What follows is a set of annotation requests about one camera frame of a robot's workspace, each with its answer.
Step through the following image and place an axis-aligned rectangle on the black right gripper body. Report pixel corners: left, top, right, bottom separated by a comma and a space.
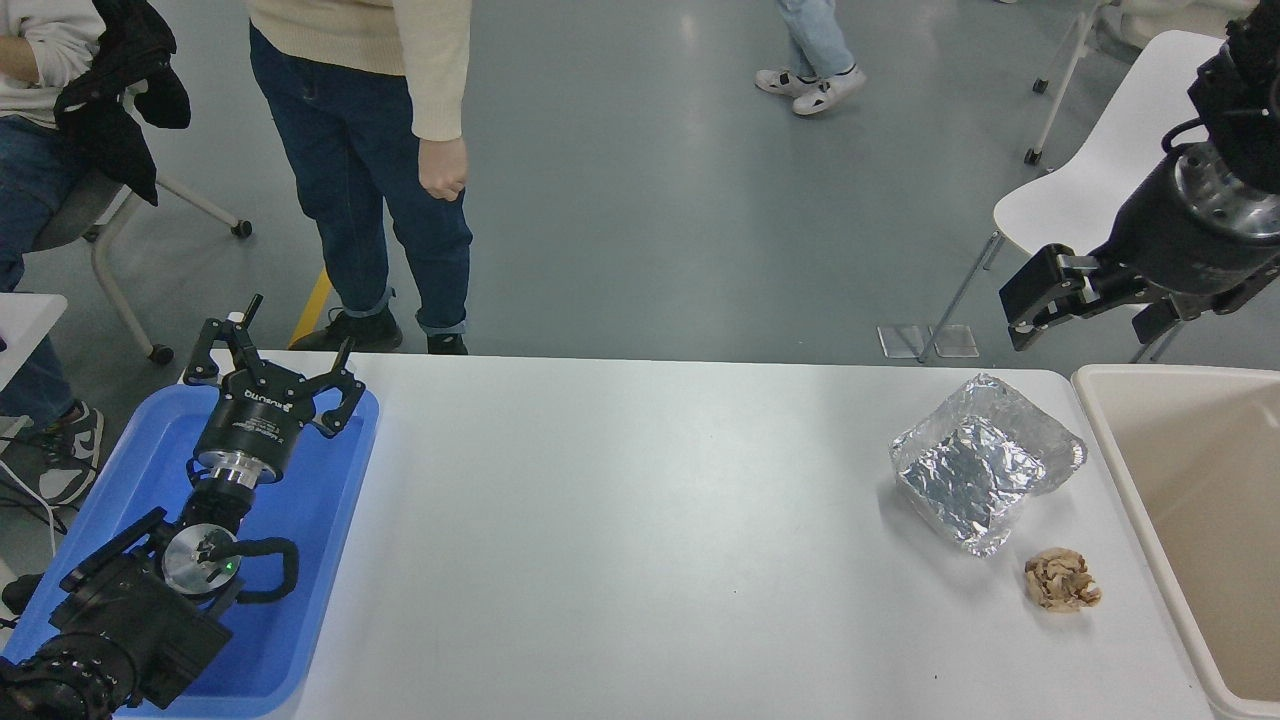
1100, 160, 1280, 299

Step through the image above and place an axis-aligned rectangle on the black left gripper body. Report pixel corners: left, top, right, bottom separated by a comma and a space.
193, 362, 339, 479

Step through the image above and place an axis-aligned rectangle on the silver foil plate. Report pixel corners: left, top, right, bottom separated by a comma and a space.
889, 373, 1088, 558

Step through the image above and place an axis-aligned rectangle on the person's left hand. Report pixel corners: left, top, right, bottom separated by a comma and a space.
417, 137, 469, 203

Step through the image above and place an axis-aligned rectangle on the blue plastic tray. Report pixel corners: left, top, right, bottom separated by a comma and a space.
0, 383, 381, 719

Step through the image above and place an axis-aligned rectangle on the white chair with metal legs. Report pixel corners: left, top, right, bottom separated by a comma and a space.
918, 28, 1226, 364

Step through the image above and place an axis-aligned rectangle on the grey chair with castors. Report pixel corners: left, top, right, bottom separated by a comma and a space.
20, 90, 253, 366

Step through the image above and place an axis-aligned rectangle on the large pale bin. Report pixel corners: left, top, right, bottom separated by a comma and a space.
1071, 363, 1280, 720

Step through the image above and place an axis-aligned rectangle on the white chair with castors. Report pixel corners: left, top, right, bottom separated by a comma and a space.
1022, 0, 1126, 166

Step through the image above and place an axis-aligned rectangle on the small white table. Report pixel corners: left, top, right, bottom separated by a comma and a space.
0, 293, 69, 393

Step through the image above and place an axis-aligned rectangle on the black jacket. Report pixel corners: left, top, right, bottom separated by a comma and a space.
53, 0, 191, 208

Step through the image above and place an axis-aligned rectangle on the crumpled tan paper ball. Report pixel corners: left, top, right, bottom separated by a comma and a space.
1023, 547, 1103, 613

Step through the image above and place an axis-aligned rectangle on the black floor object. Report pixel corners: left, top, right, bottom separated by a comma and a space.
0, 573, 46, 616

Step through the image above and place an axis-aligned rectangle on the white floor cable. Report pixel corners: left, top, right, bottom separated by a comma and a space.
0, 455, 61, 558

